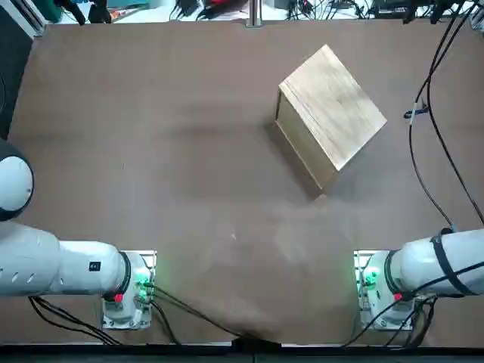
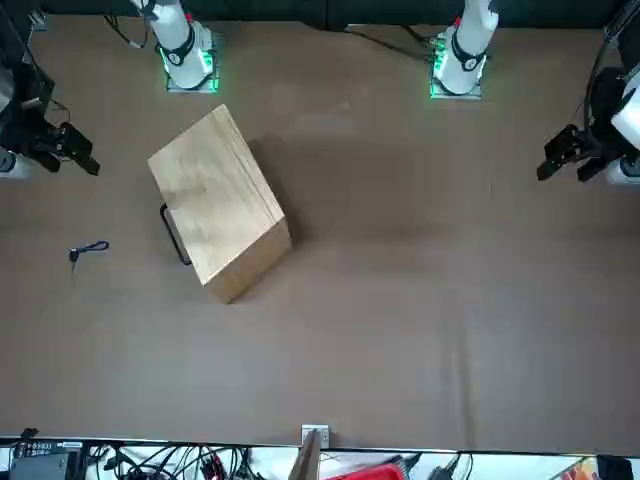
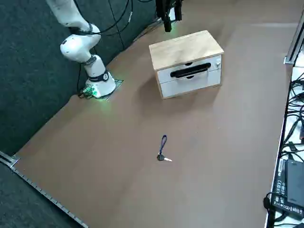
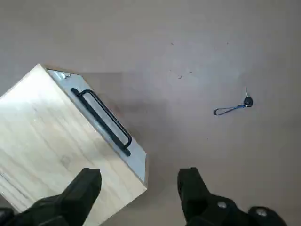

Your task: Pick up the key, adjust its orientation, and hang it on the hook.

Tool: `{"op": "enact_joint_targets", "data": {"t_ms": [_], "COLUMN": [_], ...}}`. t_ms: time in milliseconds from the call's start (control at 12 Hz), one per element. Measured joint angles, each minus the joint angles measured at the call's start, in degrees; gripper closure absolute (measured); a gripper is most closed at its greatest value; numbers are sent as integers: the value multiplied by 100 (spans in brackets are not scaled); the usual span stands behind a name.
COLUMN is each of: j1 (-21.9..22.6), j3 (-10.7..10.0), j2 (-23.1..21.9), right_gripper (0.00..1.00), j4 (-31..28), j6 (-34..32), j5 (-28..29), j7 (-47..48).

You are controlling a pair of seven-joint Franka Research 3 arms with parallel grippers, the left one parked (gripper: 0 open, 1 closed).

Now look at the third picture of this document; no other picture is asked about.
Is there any black labelled power adapter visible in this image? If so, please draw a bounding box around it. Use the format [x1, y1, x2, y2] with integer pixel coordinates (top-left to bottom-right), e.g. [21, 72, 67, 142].
[271, 158, 304, 221]

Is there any black key with blue strap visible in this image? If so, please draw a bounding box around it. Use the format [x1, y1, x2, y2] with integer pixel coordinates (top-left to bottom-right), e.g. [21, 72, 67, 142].
[156, 134, 173, 163]

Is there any black flat box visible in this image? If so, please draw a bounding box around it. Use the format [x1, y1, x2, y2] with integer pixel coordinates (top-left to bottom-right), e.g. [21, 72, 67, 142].
[285, 159, 304, 206]

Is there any black adapter cable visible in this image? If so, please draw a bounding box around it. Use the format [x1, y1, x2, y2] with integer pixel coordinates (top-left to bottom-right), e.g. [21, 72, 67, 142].
[262, 191, 289, 228]

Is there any black base cable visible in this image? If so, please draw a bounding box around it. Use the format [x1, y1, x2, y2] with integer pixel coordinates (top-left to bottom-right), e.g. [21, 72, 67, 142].
[76, 63, 84, 97]

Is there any aluminium table edge rail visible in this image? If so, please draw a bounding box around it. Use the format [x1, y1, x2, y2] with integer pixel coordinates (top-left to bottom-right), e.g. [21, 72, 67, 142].
[0, 151, 89, 228]

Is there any black drawer handle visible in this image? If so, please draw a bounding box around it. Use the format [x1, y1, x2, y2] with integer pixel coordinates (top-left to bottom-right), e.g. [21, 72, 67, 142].
[170, 62, 212, 79]

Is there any wooden drawer box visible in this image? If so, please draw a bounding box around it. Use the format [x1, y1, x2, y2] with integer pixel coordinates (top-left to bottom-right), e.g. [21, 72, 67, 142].
[149, 30, 225, 100]

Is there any aluminium camera post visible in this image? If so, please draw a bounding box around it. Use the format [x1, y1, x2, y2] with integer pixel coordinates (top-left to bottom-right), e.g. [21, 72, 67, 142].
[284, 20, 304, 65]

